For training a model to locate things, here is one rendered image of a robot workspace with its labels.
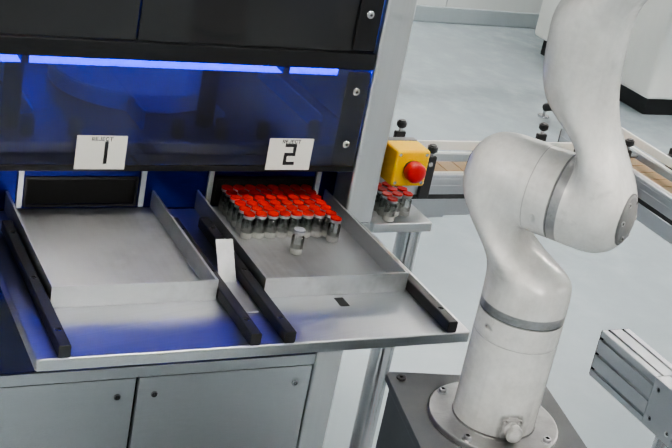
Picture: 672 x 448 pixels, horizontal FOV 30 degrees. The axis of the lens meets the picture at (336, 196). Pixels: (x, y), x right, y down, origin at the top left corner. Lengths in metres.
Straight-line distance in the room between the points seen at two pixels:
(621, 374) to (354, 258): 0.94
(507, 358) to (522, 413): 0.09
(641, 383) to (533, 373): 1.13
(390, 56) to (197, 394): 0.73
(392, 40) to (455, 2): 5.63
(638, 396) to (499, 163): 1.30
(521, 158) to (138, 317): 0.62
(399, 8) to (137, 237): 0.60
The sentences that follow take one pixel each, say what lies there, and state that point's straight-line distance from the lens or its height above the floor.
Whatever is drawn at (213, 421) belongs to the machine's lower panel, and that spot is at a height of 0.47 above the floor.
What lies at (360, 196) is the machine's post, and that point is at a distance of 2.31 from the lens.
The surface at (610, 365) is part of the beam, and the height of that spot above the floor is 0.48.
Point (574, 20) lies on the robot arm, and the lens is 1.56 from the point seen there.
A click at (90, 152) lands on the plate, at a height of 1.02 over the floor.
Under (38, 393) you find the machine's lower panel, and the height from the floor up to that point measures 0.56.
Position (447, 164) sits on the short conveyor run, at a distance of 2.59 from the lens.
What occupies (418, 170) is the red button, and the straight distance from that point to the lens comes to 2.30.
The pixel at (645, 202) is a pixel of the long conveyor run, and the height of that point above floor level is 0.89.
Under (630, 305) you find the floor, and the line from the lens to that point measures 4.51.
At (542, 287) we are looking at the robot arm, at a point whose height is 1.11.
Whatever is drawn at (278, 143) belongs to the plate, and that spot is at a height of 1.04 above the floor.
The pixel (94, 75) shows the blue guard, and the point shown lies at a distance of 2.04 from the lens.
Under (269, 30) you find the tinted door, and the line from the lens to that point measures 2.12.
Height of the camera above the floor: 1.79
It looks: 22 degrees down
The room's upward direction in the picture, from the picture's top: 11 degrees clockwise
